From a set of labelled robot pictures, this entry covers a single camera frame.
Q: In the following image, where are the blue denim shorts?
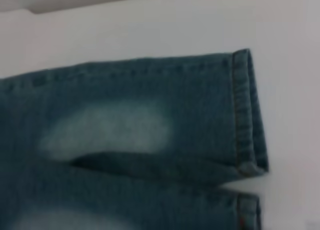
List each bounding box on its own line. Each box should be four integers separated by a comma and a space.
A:
0, 48, 270, 230

